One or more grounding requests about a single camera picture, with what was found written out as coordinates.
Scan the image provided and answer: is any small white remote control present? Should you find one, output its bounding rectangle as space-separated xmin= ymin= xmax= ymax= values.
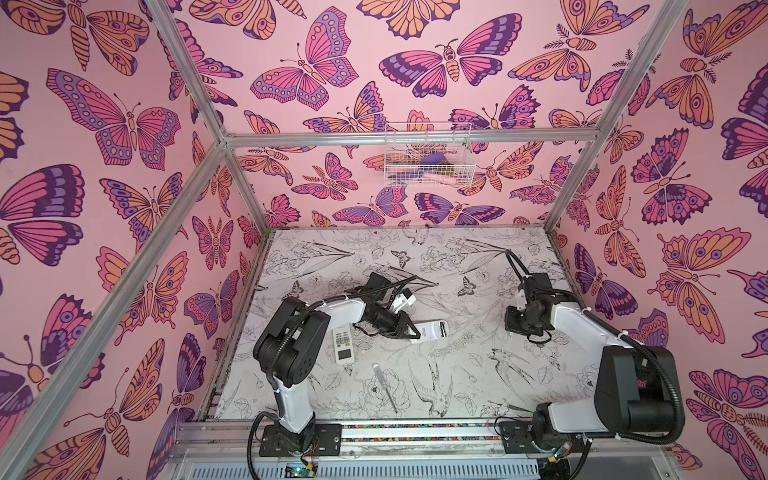
xmin=332 ymin=325 xmax=355 ymax=366

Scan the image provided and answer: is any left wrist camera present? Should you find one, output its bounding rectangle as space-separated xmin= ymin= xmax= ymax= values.
xmin=389 ymin=288 xmax=416 ymax=314

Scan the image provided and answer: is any aluminium front rail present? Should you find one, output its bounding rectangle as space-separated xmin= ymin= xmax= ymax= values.
xmin=165 ymin=419 xmax=686 ymax=479

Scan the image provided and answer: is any purple item in basket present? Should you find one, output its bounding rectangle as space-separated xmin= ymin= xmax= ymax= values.
xmin=419 ymin=151 xmax=448 ymax=169

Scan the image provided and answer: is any white AC remote control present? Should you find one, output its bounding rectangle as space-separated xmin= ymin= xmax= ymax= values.
xmin=414 ymin=320 xmax=450 ymax=343

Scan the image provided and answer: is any small green circuit board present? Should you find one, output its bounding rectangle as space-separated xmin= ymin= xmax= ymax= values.
xmin=284 ymin=463 xmax=317 ymax=479

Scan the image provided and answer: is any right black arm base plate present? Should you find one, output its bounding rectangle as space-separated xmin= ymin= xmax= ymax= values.
xmin=493 ymin=417 xmax=585 ymax=463

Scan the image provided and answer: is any white wire basket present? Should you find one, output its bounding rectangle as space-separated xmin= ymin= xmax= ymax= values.
xmin=382 ymin=129 xmax=476 ymax=189

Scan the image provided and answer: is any clear handle screwdriver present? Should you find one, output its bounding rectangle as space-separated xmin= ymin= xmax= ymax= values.
xmin=372 ymin=363 xmax=398 ymax=413

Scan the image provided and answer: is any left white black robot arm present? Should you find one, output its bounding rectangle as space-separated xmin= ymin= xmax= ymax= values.
xmin=253 ymin=273 xmax=421 ymax=434

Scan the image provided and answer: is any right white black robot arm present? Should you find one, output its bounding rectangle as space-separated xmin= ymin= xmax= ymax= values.
xmin=504 ymin=250 xmax=685 ymax=450

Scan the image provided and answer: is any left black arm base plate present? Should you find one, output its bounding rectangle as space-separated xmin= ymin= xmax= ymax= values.
xmin=259 ymin=423 xmax=343 ymax=457

